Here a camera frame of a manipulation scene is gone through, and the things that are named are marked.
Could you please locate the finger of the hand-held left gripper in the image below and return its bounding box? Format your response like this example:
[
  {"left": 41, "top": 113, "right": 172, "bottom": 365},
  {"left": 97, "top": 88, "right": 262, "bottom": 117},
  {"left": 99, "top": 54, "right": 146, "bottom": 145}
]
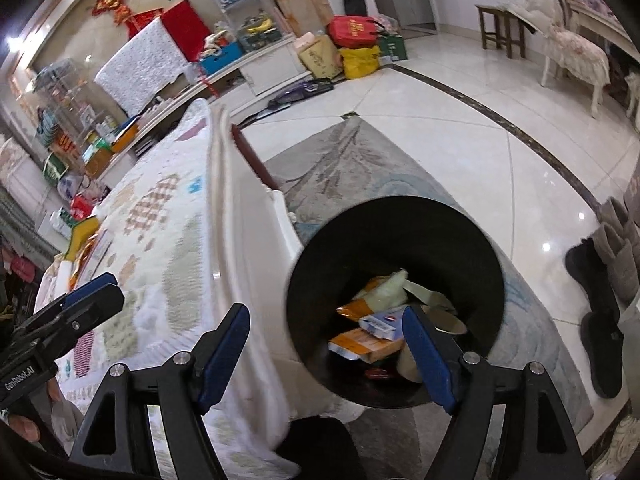
[
  {"left": 50, "top": 285, "right": 126, "bottom": 341},
  {"left": 30, "top": 272, "right": 118, "bottom": 328}
]

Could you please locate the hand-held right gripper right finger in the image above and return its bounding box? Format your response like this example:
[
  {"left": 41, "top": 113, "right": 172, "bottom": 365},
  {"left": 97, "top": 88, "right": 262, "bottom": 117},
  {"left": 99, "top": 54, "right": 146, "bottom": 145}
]
[{"left": 402, "top": 306, "right": 586, "bottom": 480}]

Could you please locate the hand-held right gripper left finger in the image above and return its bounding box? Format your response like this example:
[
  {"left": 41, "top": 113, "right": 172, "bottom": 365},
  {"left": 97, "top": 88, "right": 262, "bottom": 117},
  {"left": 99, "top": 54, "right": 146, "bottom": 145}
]
[{"left": 67, "top": 302, "right": 251, "bottom": 480}]

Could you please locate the black trash bin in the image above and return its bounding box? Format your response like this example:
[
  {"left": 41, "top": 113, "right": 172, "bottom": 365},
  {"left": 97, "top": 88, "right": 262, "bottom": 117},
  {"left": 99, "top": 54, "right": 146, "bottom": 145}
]
[{"left": 285, "top": 197, "right": 506, "bottom": 408}]

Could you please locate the person's left hand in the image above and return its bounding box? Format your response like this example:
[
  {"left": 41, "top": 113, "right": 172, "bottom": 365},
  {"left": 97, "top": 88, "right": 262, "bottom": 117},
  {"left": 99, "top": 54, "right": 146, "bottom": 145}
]
[{"left": 9, "top": 385, "right": 83, "bottom": 445}]

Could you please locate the large white orange medicine box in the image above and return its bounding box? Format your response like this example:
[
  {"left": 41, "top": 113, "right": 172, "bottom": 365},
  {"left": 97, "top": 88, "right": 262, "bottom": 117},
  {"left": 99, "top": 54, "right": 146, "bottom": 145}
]
[{"left": 75, "top": 230, "right": 115, "bottom": 291}]

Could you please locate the yellow green sponge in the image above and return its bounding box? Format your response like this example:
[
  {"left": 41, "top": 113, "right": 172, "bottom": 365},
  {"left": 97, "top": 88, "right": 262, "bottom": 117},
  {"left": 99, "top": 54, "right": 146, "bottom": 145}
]
[{"left": 67, "top": 216, "right": 101, "bottom": 256}]

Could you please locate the beige cardboard piece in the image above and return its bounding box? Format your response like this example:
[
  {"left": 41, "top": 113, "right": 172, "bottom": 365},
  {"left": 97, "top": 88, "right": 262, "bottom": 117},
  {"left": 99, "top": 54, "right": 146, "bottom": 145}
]
[{"left": 402, "top": 280, "right": 468, "bottom": 336}]

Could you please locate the blue white carton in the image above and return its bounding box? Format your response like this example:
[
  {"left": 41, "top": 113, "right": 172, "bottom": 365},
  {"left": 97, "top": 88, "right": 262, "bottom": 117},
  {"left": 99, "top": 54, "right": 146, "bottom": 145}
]
[{"left": 359, "top": 310, "right": 403, "bottom": 343}]

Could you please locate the orange white carton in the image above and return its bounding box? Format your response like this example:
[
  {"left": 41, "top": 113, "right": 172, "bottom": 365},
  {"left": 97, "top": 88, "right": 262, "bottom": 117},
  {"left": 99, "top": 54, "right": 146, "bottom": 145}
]
[{"left": 327, "top": 327, "right": 406, "bottom": 362}]

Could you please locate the green white carton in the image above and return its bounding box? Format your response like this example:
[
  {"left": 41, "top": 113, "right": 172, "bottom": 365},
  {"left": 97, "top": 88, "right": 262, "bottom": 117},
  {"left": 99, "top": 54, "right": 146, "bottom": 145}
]
[{"left": 50, "top": 207, "right": 81, "bottom": 238}]

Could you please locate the cream cloth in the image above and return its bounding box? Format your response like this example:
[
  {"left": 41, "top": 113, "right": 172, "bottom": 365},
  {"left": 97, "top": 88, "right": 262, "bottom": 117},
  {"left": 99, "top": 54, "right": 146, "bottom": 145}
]
[{"left": 360, "top": 270, "right": 416, "bottom": 313}]

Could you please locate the patchwork quilted blanket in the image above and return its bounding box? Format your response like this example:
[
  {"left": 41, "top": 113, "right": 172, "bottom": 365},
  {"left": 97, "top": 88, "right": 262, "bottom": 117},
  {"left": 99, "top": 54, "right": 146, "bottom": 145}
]
[{"left": 35, "top": 97, "right": 368, "bottom": 480}]

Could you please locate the white coffee table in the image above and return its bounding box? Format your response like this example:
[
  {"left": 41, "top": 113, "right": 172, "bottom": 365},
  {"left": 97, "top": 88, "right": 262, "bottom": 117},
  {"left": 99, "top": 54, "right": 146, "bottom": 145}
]
[{"left": 205, "top": 105, "right": 366, "bottom": 426}]

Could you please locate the grey patterned rug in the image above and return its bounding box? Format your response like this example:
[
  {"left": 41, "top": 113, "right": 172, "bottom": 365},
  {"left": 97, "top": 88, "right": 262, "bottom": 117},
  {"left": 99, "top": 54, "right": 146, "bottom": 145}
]
[{"left": 240, "top": 115, "right": 596, "bottom": 480}]

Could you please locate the grey boot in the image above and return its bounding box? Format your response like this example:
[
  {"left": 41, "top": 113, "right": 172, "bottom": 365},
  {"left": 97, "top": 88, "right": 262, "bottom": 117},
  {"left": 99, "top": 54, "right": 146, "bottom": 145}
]
[
  {"left": 600, "top": 197, "right": 640, "bottom": 241},
  {"left": 597, "top": 222, "right": 638, "bottom": 306}
]

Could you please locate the white quilted cover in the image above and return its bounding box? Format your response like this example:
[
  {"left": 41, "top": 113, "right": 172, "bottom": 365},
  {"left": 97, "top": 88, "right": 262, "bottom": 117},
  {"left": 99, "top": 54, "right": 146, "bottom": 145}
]
[{"left": 94, "top": 16, "right": 190, "bottom": 116}]

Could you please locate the blue storage basket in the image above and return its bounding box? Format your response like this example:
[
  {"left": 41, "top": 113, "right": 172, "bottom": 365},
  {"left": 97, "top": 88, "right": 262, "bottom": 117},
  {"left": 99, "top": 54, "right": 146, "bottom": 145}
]
[{"left": 199, "top": 41, "right": 244, "bottom": 73}]

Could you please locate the red cloth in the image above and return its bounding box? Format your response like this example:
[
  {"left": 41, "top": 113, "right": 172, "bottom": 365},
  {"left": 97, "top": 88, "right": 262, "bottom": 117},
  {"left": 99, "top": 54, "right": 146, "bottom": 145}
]
[{"left": 160, "top": 0, "right": 213, "bottom": 63}]

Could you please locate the white TV cabinet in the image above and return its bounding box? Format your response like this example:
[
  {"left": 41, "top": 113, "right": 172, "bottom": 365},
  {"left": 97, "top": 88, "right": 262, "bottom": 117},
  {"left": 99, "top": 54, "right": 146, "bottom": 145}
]
[{"left": 100, "top": 32, "right": 301, "bottom": 171}]

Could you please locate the purple handheld vacuum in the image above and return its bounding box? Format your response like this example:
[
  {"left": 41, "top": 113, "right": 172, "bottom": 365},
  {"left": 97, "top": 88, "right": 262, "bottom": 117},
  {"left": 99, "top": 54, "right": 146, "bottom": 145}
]
[{"left": 267, "top": 79, "right": 335, "bottom": 111}]

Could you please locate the red Chinese knot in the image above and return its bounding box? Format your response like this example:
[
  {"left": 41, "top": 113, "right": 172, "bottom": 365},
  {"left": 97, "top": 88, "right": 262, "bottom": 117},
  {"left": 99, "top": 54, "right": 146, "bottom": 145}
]
[{"left": 91, "top": 0, "right": 135, "bottom": 26}]

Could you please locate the yellow plastic bag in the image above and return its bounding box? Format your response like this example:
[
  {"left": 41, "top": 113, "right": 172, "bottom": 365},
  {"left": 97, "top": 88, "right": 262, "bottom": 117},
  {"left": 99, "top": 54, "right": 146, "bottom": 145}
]
[{"left": 339, "top": 45, "right": 382, "bottom": 80}]

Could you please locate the green carton box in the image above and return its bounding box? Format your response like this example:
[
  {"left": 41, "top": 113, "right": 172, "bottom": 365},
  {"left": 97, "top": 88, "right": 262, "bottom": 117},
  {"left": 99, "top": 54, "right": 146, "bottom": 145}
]
[{"left": 377, "top": 34, "right": 408, "bottom": 61}]

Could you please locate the cardboard box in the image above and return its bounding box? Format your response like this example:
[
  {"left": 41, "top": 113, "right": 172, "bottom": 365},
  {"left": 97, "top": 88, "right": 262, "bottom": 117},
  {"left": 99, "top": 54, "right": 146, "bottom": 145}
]
[{"left": 299, "top": 35, "right": 343, "bottom": 80}]

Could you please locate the white chair floral cushion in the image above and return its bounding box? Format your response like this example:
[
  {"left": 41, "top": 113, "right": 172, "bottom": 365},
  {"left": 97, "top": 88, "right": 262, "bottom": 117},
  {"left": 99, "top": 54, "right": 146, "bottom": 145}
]
[{"left": 540, "top": 25, "right": 611, "bottom": 118}]

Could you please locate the wooden stool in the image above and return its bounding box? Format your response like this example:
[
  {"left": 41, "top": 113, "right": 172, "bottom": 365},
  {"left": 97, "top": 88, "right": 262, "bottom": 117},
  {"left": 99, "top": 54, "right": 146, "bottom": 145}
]
[{"left": 475, "top": 4, "right": 526, "bottom": 58}]

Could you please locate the white jacket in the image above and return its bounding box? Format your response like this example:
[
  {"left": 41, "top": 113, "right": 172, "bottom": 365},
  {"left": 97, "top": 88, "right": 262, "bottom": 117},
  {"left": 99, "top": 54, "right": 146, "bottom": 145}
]
[{"left": 507, "top": 0, "right": 561, "bottom": 28}]

